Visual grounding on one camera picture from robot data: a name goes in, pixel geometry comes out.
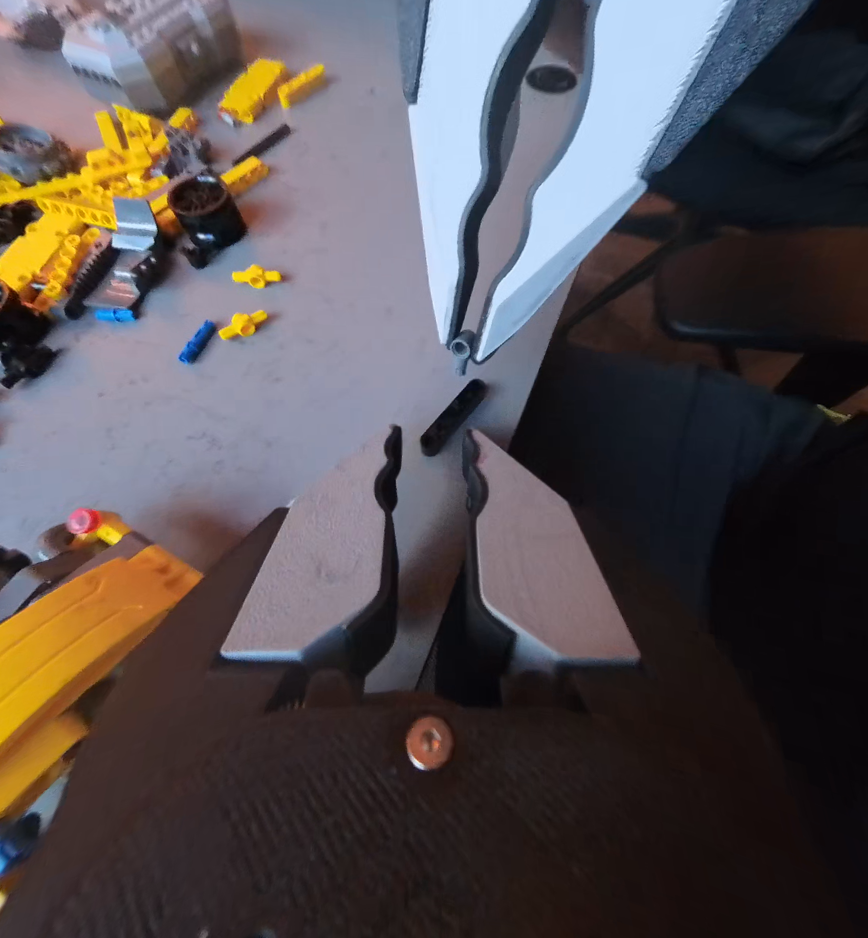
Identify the pile of small brick pieces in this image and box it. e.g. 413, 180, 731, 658
0, 59, 328, 455

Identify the grey brick battery box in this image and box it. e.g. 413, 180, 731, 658
60, 0, 246, 112

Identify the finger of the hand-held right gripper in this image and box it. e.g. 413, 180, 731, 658
473, 0, 737, 365
408, 0, 545, 353

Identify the blue brick pin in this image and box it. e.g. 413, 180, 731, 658
178, 320, 217, 365

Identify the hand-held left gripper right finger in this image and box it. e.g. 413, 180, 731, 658
462, 428, 642, 674

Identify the yellow brick toy vehicle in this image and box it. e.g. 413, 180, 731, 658
0, 507, 206, 938

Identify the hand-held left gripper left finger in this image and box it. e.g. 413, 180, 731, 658
220, 425, 404, 679

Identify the person's dark top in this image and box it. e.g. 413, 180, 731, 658
698, 410, 868, 938

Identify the black brick beam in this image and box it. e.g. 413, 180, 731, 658
419, 379, 489, 458

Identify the grey desk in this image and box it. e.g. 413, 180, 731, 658
0, 0, 604, 697

